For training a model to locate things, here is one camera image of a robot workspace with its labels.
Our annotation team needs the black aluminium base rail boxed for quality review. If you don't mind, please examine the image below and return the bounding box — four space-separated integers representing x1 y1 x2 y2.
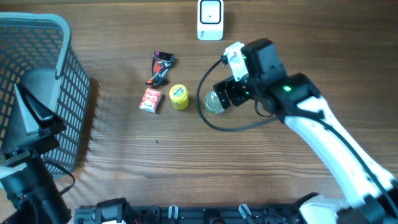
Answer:
73 203 306 224

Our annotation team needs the yellow juice bottle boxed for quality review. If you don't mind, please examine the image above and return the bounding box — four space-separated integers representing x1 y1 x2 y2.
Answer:
169 84 189 110

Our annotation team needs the grey plastic shopping basket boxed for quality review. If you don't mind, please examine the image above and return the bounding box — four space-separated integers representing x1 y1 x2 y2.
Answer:
1 12 91 172

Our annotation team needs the black right camera cable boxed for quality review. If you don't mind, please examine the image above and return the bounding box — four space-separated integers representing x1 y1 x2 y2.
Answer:
195 58 398 215

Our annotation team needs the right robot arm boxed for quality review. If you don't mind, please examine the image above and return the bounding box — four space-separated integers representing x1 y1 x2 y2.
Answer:
214 39 397 223

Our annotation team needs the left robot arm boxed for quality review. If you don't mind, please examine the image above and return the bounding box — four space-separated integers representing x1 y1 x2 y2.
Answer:
1 84 72 223

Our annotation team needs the red white snack box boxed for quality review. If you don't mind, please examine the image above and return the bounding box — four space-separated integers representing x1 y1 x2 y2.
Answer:
139 88 163 113

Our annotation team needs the black red snack packet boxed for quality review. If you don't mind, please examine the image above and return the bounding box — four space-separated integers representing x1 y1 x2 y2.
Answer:
146 51 174 86

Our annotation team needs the white barcode scanner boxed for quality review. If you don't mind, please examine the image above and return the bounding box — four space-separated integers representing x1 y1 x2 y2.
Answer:
197 0 224 41

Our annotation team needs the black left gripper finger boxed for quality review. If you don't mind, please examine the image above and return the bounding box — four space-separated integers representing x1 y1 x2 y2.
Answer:
14 84 40 134
24 90 66 131

